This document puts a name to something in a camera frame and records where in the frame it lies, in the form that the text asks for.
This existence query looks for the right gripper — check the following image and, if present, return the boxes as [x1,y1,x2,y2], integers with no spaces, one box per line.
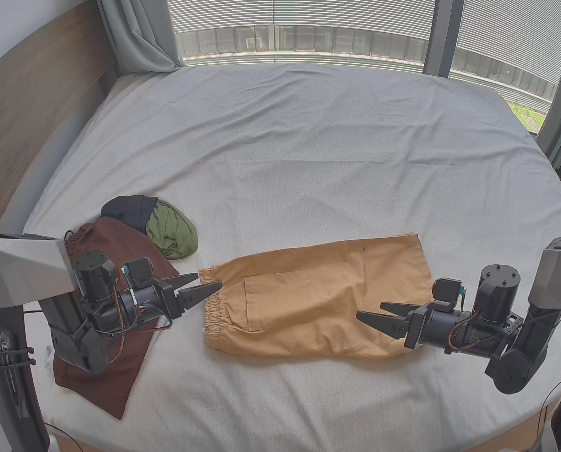
[356,301,472,352]

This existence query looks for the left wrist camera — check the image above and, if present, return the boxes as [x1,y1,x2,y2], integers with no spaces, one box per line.
[124,257,155,288]

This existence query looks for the green garment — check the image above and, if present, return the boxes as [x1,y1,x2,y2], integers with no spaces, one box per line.
[146,199,200,260]

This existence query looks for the tan shorts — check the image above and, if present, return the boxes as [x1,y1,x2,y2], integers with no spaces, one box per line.
[199,233,434,360]

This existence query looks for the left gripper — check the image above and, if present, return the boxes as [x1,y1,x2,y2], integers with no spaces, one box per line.
[122,273,224,322]

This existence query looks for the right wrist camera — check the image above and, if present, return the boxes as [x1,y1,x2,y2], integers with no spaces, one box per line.
[432,277,466,313]

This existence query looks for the grey-green curtain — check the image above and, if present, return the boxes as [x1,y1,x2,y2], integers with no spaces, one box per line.
[90,0,187,75]

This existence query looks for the brown garment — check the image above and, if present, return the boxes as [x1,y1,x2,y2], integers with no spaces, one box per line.
[52,217,180,422]

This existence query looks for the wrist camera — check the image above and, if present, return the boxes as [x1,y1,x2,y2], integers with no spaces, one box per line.
[124,257,155,288]
[432,277,466,313]

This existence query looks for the window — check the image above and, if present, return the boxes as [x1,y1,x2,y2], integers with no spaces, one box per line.
[160,0,561,136]

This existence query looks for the bed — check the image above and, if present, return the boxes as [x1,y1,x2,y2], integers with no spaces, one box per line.
[0,0,561,452]

